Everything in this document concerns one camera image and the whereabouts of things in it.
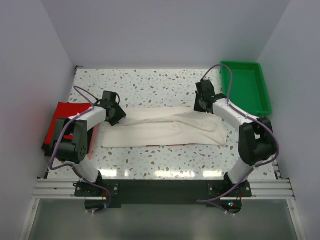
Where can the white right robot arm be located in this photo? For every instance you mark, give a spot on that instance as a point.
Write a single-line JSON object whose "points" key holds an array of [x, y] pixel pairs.
{"points": [[257, 144]]}

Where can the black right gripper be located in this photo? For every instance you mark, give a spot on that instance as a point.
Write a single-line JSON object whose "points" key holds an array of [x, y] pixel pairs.
{"points": [[196, 107]]}

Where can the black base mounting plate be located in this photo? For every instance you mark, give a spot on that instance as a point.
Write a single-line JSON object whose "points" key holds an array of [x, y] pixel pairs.
{"points": [[164, 192]]}

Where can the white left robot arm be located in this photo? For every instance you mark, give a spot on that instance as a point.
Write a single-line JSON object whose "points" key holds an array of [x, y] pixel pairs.
{"points": [[69, 142]]}

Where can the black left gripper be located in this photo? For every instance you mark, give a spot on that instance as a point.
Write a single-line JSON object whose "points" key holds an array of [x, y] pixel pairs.
{"points": [[120, 115]]}

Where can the white t shirt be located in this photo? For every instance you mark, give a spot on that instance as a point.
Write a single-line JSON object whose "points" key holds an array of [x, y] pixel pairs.
{"points": [[165, 126]]}

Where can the green plastic tray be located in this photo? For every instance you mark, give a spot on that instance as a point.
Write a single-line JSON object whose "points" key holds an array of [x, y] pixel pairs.
{"points": [[248, 91]]}

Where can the aluminium rail frame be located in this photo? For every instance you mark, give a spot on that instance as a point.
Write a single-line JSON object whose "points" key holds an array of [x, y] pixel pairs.
{"points": [[55, 213]]}

